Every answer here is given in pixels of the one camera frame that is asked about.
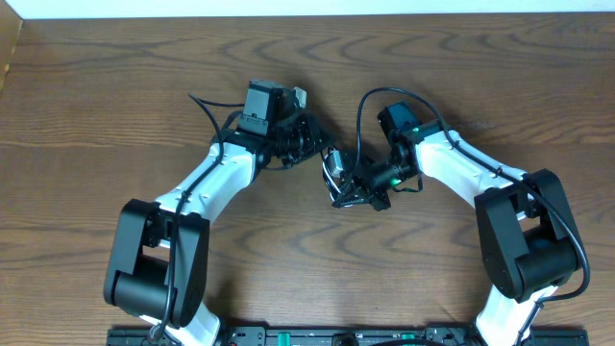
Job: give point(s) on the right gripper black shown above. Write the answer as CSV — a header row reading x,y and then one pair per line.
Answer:
x,y
361,190

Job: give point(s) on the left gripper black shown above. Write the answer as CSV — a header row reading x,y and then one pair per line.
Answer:
x,y
311,131

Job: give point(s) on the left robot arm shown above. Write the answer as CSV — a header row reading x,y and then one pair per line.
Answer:
x,y
159,257

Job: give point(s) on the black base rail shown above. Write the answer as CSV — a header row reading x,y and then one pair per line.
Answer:
x,y
454,336

